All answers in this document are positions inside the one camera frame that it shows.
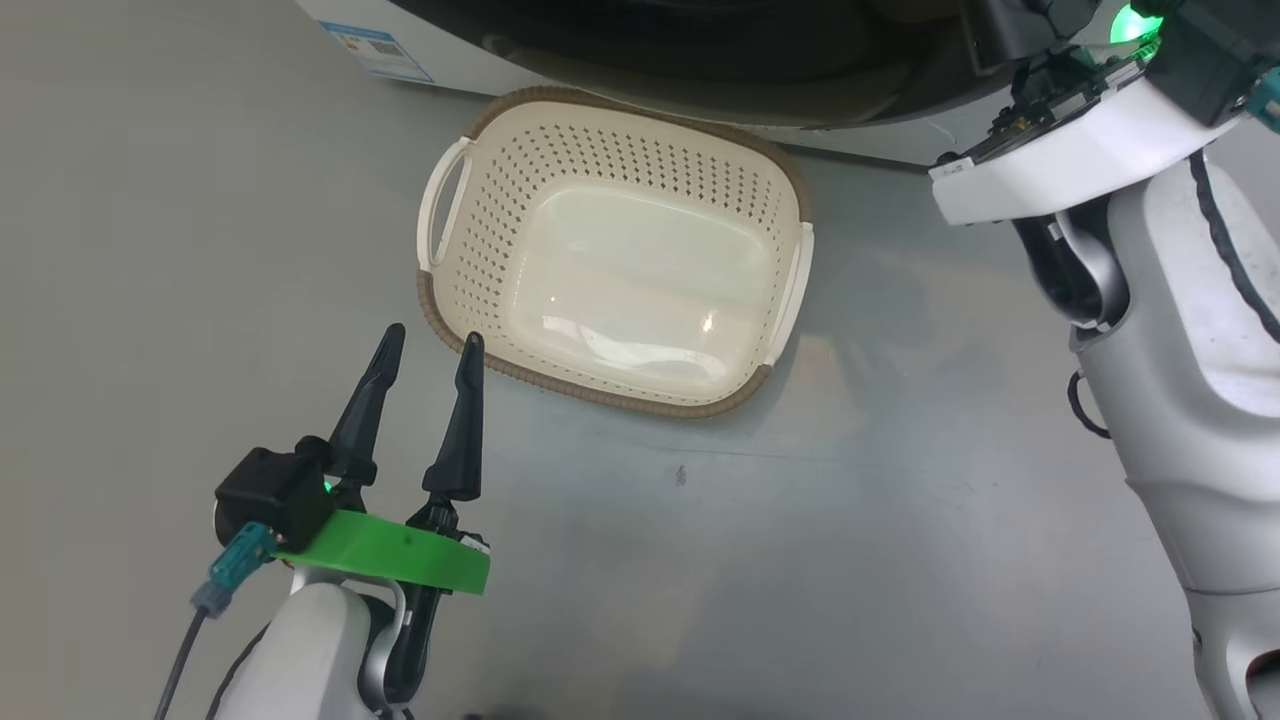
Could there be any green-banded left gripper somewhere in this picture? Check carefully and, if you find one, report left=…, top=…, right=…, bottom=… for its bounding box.
left=272, top=322, right=491, bottom=596

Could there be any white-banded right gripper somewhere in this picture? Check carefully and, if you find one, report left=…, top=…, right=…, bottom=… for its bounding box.
left=930, top=40, right=1241, bottom=226

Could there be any white front-load washing machine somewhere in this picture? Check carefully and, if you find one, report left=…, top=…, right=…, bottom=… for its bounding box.
left=295, top=0, right=1011, bottom=166

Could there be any cream perforated laundry basket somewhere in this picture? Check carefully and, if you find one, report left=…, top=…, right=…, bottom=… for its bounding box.
left=415, top=85, right=816, bottom=421

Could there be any blue energy label sticker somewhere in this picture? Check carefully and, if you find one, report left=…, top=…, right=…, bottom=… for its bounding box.
left=320, top=22, right=434, bottom=83

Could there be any black cable with teal connector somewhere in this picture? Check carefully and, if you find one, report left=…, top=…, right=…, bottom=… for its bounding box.
left=155, top=522, right=276, bottom=720
left=1188, top=65, right=1280, bottom=341

